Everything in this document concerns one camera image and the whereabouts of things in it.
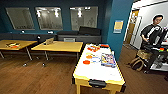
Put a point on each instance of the light wooden door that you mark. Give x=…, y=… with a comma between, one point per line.
x=132, y=28

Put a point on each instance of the colourful flat board game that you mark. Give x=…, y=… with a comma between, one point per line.
x=12, y=45

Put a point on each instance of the cardboard box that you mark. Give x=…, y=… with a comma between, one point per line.
x=144, y=55

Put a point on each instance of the grey sofa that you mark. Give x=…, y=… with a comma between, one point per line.
x=88, y=35

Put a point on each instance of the brown backpack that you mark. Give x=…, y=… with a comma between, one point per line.
x=137, y=64

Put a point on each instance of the interior glass window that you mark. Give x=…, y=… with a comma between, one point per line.
x=49, y=18
x=20, y=18
x=84, y=18

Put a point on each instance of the beige framed wall sign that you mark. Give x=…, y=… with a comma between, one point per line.
x=118, y=26

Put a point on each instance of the small tan box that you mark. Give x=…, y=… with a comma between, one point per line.
x=49, y=41

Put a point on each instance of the black wheeled cart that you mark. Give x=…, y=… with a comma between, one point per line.
x=161, y=60

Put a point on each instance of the yellow white gaming table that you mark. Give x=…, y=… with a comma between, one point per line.
x=100, y=75

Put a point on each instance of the long yellow table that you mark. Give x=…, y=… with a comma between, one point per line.
x=60, y=46
x=25, y=43

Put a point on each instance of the man in black shirt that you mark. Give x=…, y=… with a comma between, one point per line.
x=150, y=33

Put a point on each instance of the white rectangular panel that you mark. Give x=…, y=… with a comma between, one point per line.
x=69, y=39

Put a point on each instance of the white wall outlet strip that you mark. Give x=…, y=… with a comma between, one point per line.
x=50, y=32

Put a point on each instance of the colourful patterned flat box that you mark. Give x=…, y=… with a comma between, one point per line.
x=108, y=60

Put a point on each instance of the blue rimmed white bowl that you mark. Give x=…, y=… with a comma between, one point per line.
x=94, y=60

